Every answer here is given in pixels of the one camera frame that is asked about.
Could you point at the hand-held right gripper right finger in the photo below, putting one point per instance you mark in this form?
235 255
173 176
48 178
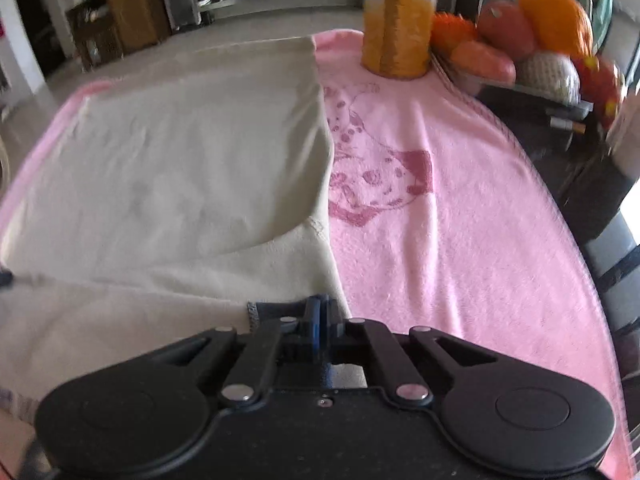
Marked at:
327 320

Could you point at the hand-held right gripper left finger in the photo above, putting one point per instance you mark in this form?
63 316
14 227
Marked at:
313 320

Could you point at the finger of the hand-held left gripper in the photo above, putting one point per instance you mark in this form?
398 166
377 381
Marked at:
5 279

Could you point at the beige t-shirt with navy collar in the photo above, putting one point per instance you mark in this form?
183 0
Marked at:
175 160

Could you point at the pink printed blanket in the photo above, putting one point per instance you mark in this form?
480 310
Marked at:
450 235

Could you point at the wooden cabinet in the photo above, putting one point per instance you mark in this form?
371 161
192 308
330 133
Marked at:
135 10

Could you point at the pale red apple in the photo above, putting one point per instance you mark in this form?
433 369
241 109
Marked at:
482 62

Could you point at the metal fruit tray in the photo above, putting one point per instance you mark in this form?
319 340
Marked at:
525 92

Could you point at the orange juice bottle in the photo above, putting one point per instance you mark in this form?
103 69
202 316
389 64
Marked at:
397 25

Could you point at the cigarette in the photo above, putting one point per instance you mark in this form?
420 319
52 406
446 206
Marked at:
565 125

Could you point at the small tangerine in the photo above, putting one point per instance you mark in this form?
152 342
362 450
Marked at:
450 32

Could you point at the melon in foam net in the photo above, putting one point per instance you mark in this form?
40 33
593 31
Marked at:
547 77

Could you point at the dark red apple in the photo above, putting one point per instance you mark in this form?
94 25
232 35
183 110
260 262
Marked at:
505 30

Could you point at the white cup with green lid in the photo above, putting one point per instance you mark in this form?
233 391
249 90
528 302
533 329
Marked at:
627 140

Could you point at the red dragon fruit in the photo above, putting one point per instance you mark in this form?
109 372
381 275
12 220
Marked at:
600 90

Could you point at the large orange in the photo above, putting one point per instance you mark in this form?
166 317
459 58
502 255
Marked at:
557 22

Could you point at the green towel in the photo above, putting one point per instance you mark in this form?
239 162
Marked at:
602 5

